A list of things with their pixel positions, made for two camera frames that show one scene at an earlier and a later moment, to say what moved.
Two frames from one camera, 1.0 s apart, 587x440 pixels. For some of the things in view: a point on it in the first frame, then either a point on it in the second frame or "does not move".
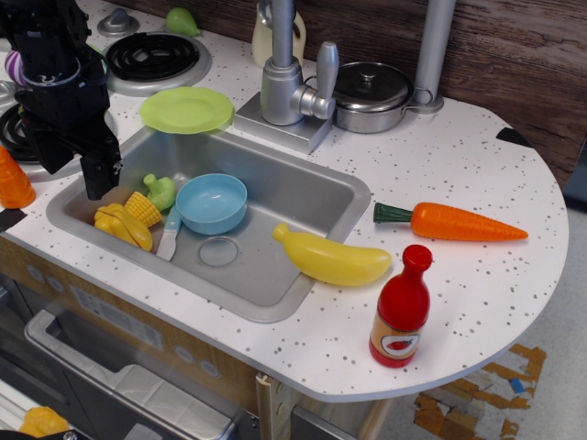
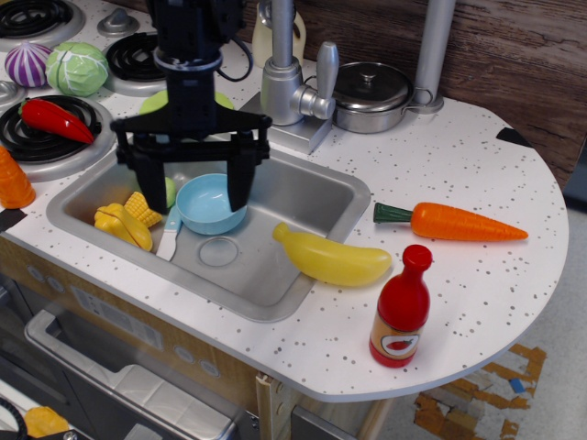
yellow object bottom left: (40, 421) does not move
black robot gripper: (69, 121) to (192, 128)
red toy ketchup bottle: (402, 310) does not move
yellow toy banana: (330, 262) does not move
